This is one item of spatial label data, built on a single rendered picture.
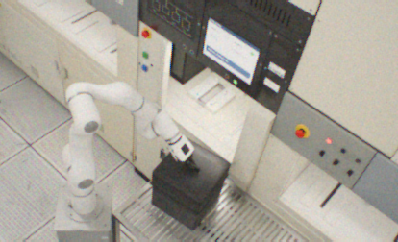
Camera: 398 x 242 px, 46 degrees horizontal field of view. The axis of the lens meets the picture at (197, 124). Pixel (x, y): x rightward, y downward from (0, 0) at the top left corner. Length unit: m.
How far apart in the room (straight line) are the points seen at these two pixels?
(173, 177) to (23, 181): 1.56
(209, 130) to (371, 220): 1.00
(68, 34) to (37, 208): 1.20
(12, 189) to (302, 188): 2.00
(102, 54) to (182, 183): 1.20
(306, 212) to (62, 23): 1.99
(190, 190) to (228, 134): 0.58
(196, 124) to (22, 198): 1.41
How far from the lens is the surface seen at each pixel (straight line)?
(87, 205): 2.44
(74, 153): 2.09
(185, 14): 2.24
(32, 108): 4.00
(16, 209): 3.48
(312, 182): 2.67
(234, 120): 2.81
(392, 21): 1.69
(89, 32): 3.30
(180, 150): 2.24
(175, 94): 2.88
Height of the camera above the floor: 2.97
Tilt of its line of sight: 50 degrees down
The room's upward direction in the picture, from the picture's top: 11 degrees clockwise
